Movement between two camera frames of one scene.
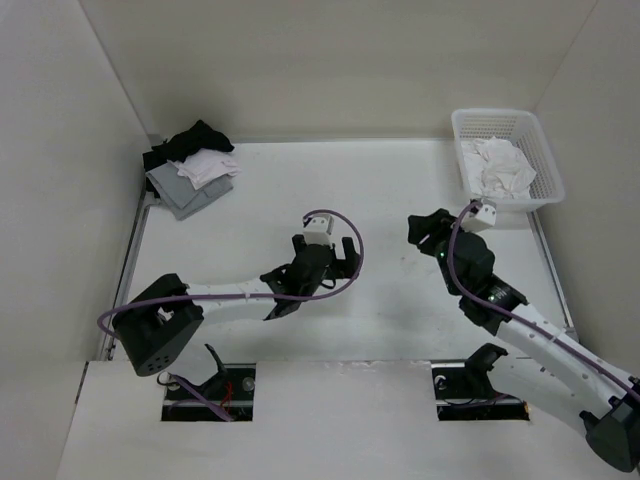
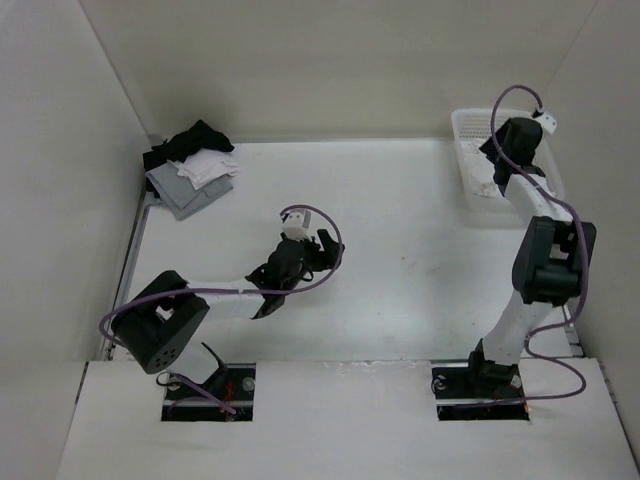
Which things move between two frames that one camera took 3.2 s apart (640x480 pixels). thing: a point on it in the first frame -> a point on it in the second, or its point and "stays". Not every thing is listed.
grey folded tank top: [178, 195] stays
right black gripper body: [438, 243] -> [492, 154]
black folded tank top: [176, 147] stays
